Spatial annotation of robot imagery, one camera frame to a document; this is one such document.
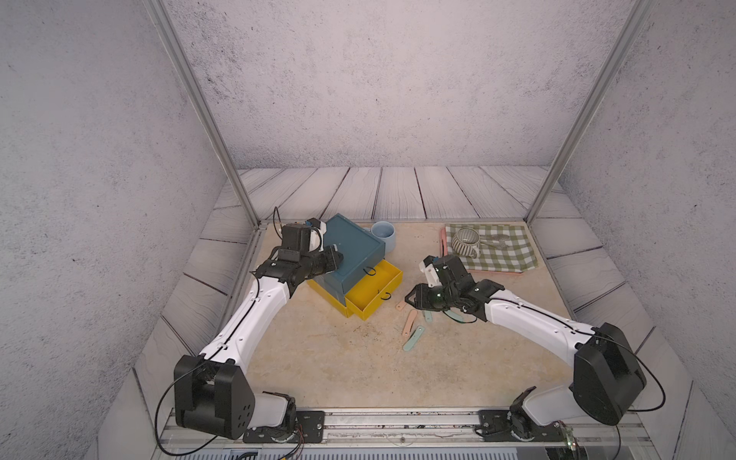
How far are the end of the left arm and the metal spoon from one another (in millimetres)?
674

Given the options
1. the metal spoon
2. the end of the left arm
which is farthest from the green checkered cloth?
the end of the left arm

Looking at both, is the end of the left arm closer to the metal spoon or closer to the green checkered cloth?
the green checkered cloth

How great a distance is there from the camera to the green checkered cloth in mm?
1066

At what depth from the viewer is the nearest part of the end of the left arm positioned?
22.6 inches
